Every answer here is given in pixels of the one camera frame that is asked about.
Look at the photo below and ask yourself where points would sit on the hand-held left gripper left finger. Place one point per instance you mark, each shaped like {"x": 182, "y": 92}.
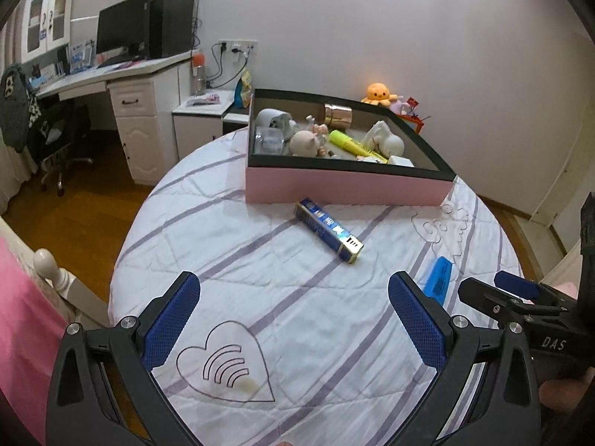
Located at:
{"x": 172, "y": 320}

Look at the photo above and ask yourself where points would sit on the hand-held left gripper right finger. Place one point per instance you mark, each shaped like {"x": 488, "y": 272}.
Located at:
{"x": 418, "y": 325}

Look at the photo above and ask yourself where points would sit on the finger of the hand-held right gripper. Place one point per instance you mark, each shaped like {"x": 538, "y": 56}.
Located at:
{"x": 516, "y": 284}
{"x": 483, "y": 295}

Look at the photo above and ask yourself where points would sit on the bright blue case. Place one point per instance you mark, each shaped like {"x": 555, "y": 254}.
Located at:
{"x": 439, "y": 281}

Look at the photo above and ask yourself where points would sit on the dark blue gold box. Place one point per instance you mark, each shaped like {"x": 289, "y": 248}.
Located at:
{"x": 325, "y": 227}

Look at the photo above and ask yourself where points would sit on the pink box with black rim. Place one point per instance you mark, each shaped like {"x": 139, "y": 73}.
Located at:
{"x": 344, "y": 188}

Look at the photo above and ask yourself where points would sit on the white charger plug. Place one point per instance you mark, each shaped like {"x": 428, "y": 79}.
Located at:
{"x": 401, "y": 161}

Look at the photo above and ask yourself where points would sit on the white astronaut figure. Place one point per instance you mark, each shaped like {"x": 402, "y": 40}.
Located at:
{"x": 393, "y": 144}

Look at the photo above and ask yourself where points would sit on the clear plastic container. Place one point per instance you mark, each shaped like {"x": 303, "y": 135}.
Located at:
{"x": 268, "y": 141}

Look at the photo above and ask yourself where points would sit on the round pale pig toy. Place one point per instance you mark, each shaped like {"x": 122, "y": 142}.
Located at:
{"x": 304, "y": 143}

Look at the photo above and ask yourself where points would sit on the small pink block figure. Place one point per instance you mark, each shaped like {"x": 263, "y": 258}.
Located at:
{"x": 316, "y": 126}

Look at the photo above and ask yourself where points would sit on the rose gold metal cup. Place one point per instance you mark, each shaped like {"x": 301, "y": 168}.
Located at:
{"x": 338, "y": 116}

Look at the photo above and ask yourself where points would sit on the person's right hand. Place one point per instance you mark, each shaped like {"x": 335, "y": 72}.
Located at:
{"x": 560, "y": 392}

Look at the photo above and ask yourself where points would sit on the pink bed sheet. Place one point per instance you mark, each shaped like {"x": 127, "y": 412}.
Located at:
{"x": 23, "y": 334}

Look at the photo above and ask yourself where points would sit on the orange printed toy box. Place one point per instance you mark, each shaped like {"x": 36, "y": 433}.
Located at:
{"x": 411, "y": 125}

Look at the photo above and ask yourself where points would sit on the red card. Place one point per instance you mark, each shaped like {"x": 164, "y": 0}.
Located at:
{"x": 411, "y": 103}

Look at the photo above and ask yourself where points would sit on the low white side table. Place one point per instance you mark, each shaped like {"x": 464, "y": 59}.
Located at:
{"x": 200, "y": 116}

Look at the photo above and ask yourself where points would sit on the pink plush toy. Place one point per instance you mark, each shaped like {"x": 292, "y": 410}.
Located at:
{"x": 396, "y": 108}

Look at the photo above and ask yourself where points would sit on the white corner desk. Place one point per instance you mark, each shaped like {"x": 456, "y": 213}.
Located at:
{"x": 139, "y": 116}

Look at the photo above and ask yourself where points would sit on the black office chair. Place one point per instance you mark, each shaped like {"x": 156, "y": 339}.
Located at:
{"x": 60, "y": 134}

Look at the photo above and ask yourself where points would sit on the small pink packet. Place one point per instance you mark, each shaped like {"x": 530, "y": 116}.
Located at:
{"x": 207, "y": 99}

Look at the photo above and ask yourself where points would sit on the orange octopus plush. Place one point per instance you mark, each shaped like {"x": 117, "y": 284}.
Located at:
{"x": 379, "y": 93}

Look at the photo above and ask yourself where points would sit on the blue yellow snack bag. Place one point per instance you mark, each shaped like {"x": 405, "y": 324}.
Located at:
{"x": 244, "y": 90}

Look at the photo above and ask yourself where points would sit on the clear bottle with orange cap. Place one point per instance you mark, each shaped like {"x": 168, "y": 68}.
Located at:
{"x": 199, "y": 76}

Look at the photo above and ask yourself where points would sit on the blue white boxes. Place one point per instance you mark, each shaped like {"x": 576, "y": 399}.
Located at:
{"x": 82, "y": 58}

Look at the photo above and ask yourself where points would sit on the black computer tower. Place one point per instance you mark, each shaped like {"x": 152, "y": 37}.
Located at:
{"x": 172, "y": 28}

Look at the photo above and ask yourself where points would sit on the black computer monitor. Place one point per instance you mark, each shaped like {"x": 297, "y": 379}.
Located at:
{"x": 123, "y": 25}

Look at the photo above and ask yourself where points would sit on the white glass-door cabinet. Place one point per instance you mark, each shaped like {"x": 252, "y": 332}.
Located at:
{"x": 46, "y": 16}

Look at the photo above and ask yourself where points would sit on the white wooden bed post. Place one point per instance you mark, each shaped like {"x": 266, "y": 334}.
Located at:
{"x": 69, "y": 288}

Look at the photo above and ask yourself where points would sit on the white wall outlet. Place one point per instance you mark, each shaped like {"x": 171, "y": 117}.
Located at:
{"x": 237, "y": 47}

